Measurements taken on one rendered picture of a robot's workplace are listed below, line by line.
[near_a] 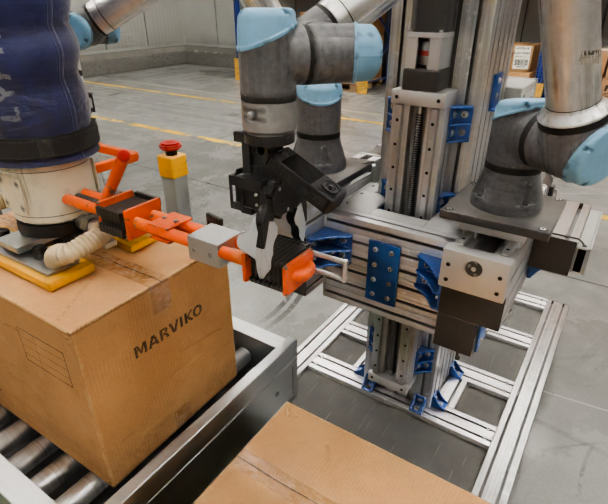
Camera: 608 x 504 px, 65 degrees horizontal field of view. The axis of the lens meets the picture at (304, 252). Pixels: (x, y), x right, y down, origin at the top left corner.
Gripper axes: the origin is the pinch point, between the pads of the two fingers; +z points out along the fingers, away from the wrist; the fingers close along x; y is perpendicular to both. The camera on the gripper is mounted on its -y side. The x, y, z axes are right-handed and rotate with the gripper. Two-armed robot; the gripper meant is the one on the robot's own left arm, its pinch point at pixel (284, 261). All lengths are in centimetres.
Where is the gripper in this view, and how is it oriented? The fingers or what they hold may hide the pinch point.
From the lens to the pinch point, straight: 75.3
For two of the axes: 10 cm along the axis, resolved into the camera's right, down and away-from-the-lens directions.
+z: 0.0, 8.9, 4.6
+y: -8.4, -2.5, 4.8
